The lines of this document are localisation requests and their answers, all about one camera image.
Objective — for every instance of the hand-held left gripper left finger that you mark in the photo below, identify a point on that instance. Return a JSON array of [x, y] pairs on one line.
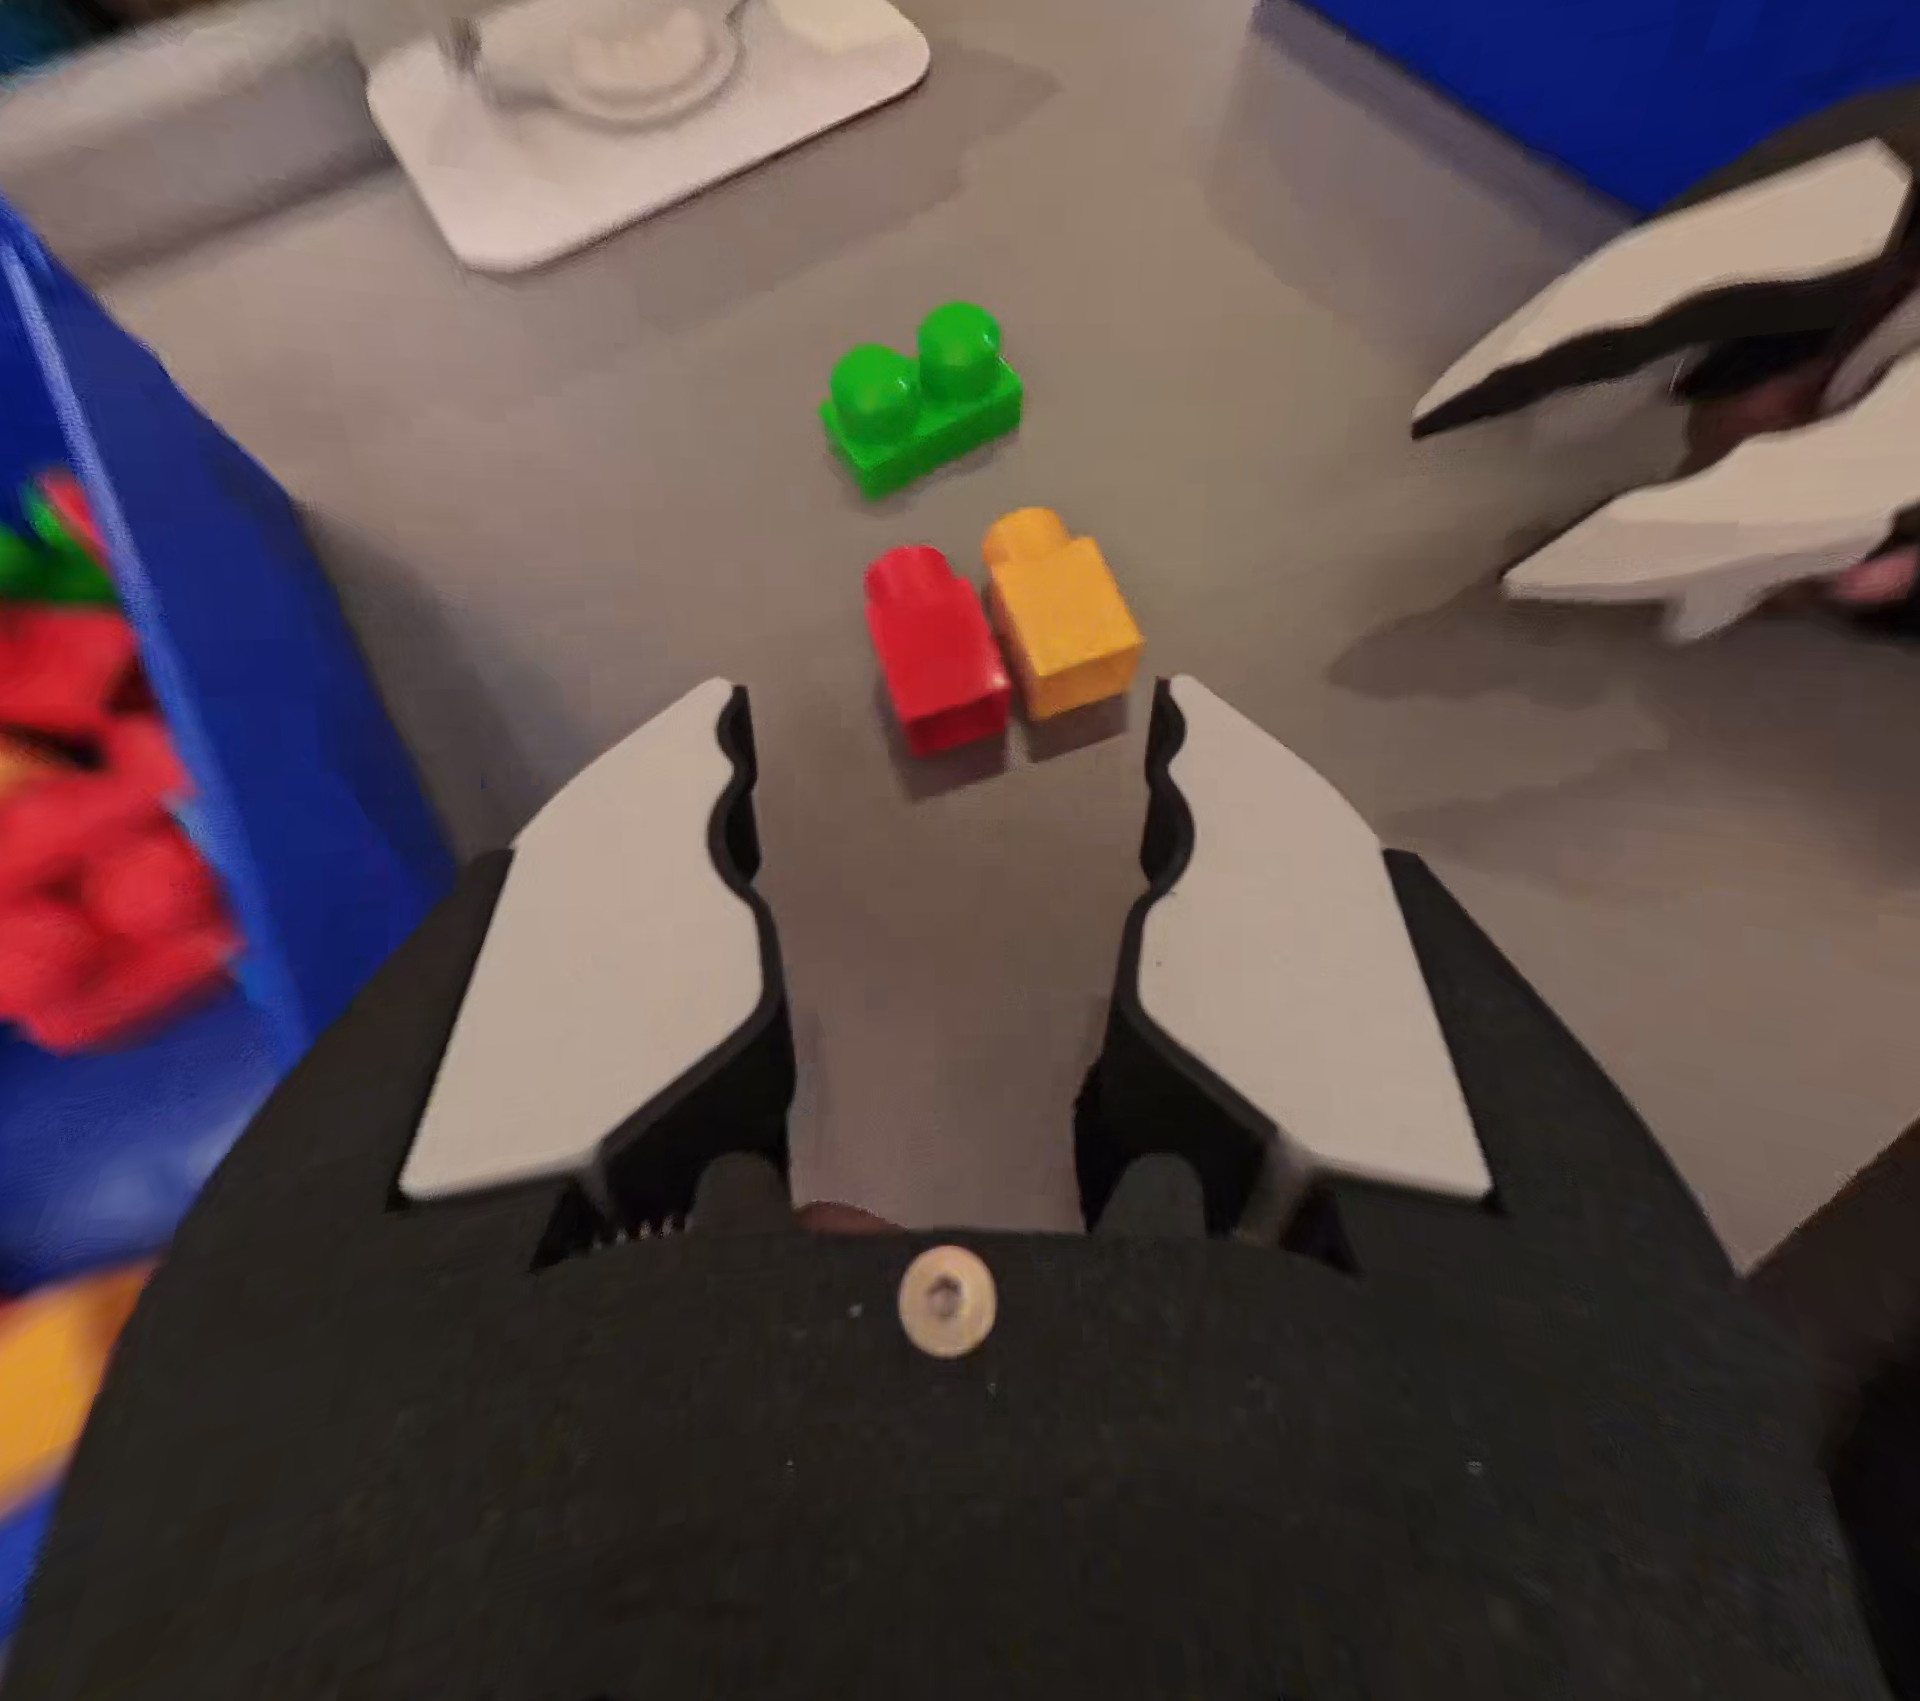
[[600, 981]]

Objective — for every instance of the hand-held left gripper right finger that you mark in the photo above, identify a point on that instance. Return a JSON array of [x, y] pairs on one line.
[[1304, 981]]

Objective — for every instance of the grey desk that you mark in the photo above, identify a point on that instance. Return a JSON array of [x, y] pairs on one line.
[[1275, 758]]

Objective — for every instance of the red tall toy block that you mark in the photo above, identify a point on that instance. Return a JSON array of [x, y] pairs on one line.
[[938, 659]]

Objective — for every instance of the white folding book stand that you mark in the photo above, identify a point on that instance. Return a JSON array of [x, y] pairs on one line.
[[644, 110]]

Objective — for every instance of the blue divided plastic bin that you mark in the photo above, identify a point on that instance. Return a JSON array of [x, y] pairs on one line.
[[254, 681]]

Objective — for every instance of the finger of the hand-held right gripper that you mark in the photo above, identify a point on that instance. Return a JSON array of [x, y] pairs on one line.
[[1694, 260], [1754, 517]]

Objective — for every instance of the red two-stud toy block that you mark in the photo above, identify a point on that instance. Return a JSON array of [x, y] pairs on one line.
[[99, 900]]

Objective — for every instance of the yellow long toy block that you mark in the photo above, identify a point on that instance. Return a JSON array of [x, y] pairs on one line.
[[52, 1386]]

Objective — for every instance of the green two-stud toy block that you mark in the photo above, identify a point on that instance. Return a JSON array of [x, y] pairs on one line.
[[922, 419]]

